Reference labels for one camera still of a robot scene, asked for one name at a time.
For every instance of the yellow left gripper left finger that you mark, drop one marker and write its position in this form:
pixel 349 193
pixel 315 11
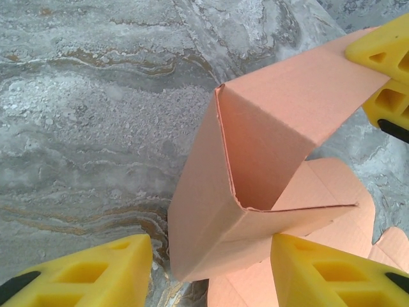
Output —
pixel 128 256

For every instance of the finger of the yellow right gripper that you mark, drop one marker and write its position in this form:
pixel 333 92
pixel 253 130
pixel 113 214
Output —
pixel 393 38
pixel 372 112

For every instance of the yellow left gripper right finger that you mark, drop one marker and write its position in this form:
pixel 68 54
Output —
pixel 287 256

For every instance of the orange paper box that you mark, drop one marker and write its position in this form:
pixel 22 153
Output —
pixel 255 144

